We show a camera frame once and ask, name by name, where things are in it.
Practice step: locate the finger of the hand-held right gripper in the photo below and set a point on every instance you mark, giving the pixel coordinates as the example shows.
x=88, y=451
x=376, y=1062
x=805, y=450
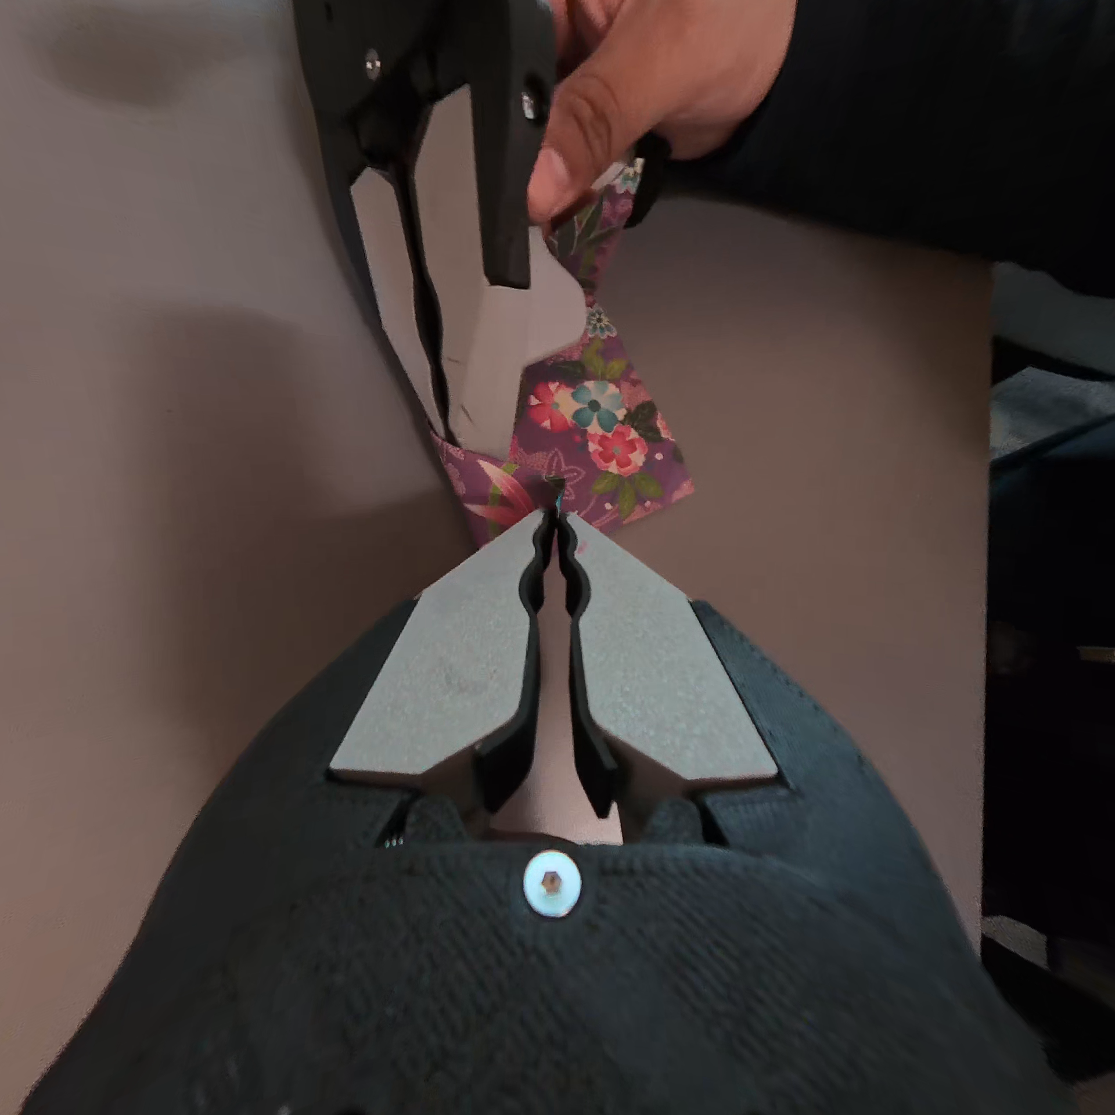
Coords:
x=497, y=365
x=384, y=252

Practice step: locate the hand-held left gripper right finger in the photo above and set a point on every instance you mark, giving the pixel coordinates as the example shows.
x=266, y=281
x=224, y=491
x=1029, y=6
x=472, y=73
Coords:
x=671, y=687

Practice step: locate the person's right hand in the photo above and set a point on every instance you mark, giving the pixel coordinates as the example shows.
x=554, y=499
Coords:
x=663, y=69

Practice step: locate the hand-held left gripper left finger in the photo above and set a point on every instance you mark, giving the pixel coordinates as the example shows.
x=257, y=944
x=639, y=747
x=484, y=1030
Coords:
x=436, y=679

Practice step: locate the person's right forearm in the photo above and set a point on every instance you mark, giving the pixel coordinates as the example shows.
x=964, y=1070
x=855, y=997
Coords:
x=915, y=130

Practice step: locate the purple floral origami paper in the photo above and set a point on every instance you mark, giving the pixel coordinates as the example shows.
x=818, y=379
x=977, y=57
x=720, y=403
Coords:
x=610, y=435

